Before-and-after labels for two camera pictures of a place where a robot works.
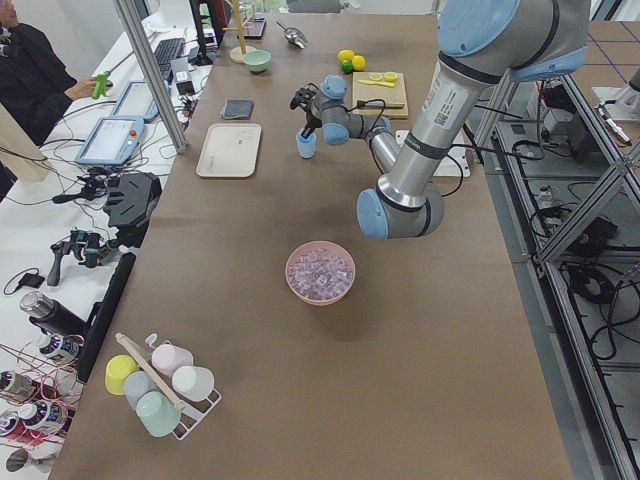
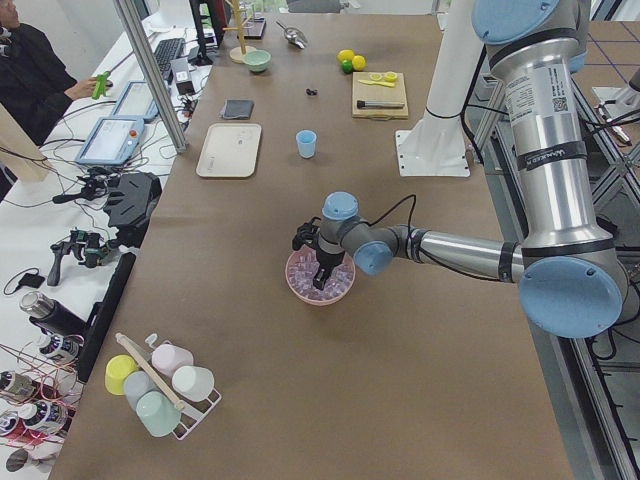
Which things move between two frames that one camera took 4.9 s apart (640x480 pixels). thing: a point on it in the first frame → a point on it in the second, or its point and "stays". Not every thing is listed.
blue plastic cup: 306,146 stays
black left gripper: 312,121 → 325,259
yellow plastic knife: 377,83 stays
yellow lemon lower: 359,62 stays
